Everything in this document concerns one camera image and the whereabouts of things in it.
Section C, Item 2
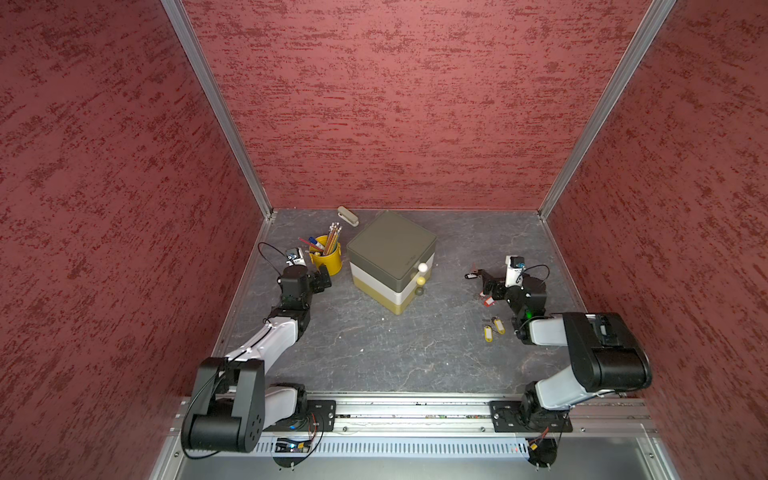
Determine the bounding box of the olive three-drawer desk organizer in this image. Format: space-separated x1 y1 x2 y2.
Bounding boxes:
347 211 437 292

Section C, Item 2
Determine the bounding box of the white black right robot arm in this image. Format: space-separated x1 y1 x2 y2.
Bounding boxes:
472 268 652 423

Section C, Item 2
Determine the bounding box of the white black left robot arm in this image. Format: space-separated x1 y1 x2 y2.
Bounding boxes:
180 265 332 459

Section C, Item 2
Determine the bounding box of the yellow pencil cup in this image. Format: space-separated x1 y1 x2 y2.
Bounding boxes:
310 242 342 276

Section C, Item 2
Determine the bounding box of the beige eraser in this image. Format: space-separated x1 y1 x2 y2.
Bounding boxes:
337 206 360 227

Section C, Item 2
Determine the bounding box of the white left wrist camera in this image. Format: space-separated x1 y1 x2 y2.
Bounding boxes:
285 247 311 266

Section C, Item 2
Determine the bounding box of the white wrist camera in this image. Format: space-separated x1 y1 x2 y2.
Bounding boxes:
285 247 311 266
505 255 526 288

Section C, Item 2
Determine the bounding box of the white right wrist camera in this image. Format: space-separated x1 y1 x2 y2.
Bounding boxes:
505 255 526 288

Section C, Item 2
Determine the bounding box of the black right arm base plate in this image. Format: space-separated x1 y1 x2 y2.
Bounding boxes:
488 400 573 434

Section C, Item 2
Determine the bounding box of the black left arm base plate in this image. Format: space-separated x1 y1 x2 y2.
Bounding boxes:
266 400 337 434

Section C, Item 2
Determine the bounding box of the aluminium front rail frame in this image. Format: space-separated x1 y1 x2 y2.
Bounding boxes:
150 392 679 479

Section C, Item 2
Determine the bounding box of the left aluminium corner post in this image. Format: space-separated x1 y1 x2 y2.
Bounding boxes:
161 0 274 221

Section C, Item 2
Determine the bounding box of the aluminium corner post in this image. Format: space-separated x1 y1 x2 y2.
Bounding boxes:
161 0 274 221
538 0 676 222

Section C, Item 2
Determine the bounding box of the right aluminium corner post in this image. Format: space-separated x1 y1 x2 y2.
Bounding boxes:
538 0 676 222

